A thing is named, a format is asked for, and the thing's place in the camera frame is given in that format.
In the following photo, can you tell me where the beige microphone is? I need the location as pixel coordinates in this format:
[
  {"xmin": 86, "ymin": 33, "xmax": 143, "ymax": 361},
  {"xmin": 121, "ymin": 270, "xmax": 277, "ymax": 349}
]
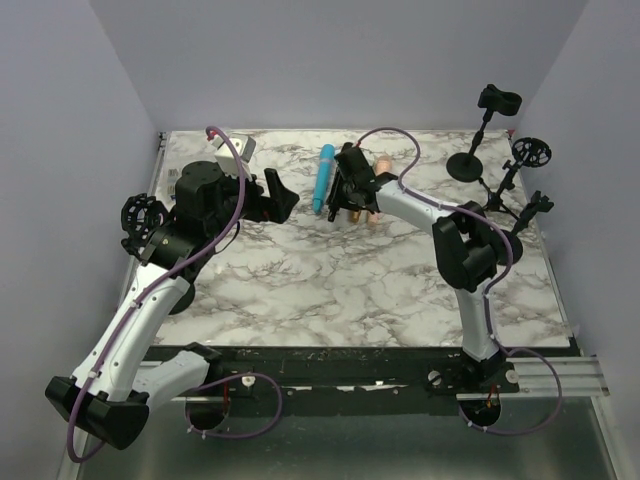
[{"xmin": 367, "ymin": 154, "xmax": 393, "ymax": 226}]

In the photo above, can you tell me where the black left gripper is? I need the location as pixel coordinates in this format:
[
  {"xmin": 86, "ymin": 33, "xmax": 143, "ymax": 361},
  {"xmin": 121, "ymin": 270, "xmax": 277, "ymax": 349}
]
[{"xmin": 207, "ymin": 164, "xmax": 299, "ymax": 237}]

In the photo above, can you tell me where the black microphone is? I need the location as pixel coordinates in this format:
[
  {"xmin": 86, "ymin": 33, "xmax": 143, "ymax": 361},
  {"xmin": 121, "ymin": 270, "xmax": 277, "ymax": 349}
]
[{"xmin": 325, "ymin": 171, "xmax": 358, "ymax": 222}]

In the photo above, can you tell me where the black round-base clip stand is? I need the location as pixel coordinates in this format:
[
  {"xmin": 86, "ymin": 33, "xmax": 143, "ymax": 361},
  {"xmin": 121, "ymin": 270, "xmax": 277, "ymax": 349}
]
[{"xmin": 446, "ymin": 84, "xmax": 523, "ymax": 183}]

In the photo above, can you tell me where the black tripod shock-mount stand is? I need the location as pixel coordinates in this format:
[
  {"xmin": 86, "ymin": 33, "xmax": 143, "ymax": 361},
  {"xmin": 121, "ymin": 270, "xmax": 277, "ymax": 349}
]
[{"xmin": 478, "ymin": 137, "xmax": 552, "ymax": 220}]

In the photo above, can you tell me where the blue microphone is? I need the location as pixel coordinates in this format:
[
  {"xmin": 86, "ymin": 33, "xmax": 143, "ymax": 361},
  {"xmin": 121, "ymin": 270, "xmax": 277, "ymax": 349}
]
[{"xmin": 312, "ymin": 144, "xmax": 335, "ymax": 215}]

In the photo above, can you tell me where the black stand holding beige microphone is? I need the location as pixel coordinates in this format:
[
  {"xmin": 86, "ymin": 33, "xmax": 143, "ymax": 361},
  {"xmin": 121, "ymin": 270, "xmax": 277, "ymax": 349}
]
[{"xmin": 508, "ymin": 190, "xmax": 554, "ymax": 263}]

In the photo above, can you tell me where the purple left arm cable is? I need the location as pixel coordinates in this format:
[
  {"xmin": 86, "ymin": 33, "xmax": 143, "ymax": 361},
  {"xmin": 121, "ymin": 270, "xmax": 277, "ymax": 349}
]
[{"xmin": 67, "ymin": 124, "xmax": 285, "ymax": 464}]

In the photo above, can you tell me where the clear plastic screw box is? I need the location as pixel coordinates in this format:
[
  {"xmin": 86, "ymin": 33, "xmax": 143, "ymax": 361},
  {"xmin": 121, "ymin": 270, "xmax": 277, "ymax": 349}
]
[{"xmin": 165, "ymin": 168, "xmax": 181, "ymax": 202}]

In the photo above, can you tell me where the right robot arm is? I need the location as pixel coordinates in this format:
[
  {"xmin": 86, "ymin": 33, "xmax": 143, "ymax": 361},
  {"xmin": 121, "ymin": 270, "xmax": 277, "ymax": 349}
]
[{"xmin": 327, "ymin": 142, "xmax": 508, "ymax": 392}]

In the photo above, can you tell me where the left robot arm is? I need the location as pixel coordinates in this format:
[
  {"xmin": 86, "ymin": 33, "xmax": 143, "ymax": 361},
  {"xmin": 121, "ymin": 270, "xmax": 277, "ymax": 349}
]
[{"xmin": 45, "ymin": 161, "xmax": 299, "ymax": 450}]

